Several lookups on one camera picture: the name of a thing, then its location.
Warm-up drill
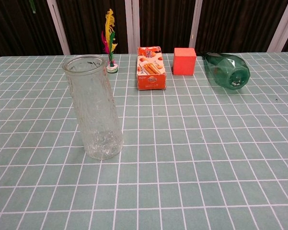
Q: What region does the clear glass cup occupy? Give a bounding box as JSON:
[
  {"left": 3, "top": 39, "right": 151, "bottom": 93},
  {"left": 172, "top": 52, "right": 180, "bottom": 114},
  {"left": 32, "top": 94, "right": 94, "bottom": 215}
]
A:
[{"left": 62, "top": 54, "right": 124, "bottom": 161}]

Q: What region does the green checked tablecloth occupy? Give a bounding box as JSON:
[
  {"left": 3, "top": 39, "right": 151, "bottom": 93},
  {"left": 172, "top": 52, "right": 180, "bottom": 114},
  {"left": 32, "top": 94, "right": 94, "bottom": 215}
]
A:
[{"left": 0, "top": 51, "right": 288, "bottom": 230}]

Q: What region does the orange biscuit box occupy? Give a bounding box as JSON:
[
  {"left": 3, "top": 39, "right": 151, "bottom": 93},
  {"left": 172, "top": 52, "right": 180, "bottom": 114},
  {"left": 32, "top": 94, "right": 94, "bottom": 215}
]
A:
[{"left": 137, "top": 46, "right": 168, "bottom": 91}]

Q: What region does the orange cube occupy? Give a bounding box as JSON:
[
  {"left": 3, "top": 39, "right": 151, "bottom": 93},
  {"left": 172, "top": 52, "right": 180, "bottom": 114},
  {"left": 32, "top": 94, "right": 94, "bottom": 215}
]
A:
[{"left": 172, "top": 47, "right": 197, "bottom": 76}]

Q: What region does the colourful feather shuttlecock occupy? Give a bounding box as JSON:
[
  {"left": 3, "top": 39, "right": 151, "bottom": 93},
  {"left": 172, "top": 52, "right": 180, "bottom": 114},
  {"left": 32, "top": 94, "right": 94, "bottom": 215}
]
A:
[{"left": 101, "top": 8, "right": 119, "bottom": 74}]

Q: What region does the black curtain backdrop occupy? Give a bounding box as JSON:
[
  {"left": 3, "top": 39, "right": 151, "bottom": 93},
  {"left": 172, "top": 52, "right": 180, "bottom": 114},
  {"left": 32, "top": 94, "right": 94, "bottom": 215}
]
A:
[{"left": 0, "top": 0, "right": 288, "bottom": 58}]

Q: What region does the green spray bottle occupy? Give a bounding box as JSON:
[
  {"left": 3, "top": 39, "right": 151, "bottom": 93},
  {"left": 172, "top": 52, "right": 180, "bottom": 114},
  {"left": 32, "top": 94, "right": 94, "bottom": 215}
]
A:
[{"left": 201, "top": 52, "right": 251, "bottom": 91}]

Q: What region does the white partition frame post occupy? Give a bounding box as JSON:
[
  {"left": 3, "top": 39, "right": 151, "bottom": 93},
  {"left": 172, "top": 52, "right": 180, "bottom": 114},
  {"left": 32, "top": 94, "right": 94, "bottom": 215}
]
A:
[
  {"left": 124, "top": 0, "right": 140, "bottom": 54},
  {"left": 266, "top": 0, "right": 288, "bottom": 53},
  {"left": 189, "top": 0, "right": 203, "bottom": 50},
  {"left": 46, "top": 0, "right": 71, "bottom": 56}
]

